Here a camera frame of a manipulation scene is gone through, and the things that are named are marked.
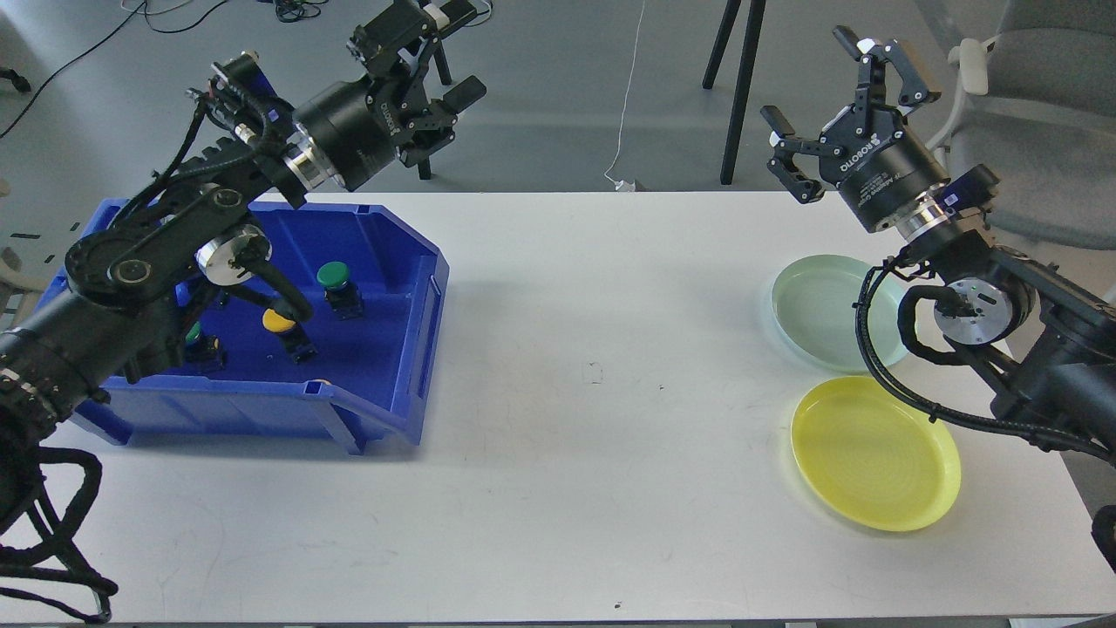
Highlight light green plate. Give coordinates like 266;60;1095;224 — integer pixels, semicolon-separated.
769;254;908;375

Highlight yellow push button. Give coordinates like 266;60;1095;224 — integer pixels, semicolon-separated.
262;309;318;363

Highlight blue plastic bin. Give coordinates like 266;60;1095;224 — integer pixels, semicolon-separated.
70;201;449;454

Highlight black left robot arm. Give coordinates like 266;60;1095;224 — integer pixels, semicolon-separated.
1;1;487;624

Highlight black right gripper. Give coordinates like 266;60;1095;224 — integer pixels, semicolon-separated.
760;25;949;235

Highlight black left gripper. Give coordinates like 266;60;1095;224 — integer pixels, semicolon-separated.
287;1;487;191

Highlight grey office chair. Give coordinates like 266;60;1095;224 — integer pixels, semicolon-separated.
929;1;1115;250

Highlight black floor cables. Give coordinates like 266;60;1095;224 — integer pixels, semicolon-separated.
0;0;331;141

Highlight green push button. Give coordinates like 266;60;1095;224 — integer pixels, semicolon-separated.
316;261;365;319
184;322;228;375

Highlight black tripod legs right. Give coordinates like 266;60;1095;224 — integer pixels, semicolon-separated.
702;1;768;186

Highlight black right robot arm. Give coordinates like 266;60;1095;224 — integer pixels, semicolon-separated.
761;25;1115;465

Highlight white cable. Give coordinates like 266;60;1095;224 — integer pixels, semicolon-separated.
603;0;647;193

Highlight yellow plate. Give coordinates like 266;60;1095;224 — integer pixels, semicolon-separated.
789;375;963;533

